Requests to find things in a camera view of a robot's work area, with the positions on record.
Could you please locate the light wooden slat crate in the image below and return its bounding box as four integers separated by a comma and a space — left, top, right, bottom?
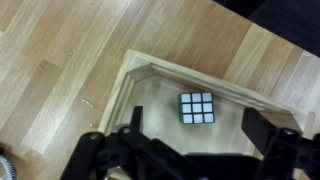
97, 49, 316, 180

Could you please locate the small Rubik's cube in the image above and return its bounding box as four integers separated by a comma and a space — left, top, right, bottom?
177, 91, 216, 125

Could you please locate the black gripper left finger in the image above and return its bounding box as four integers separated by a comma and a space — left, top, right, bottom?
59, 105, 208, 180

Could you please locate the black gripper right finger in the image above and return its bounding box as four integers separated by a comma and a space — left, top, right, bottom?
240, 107, 320, 180

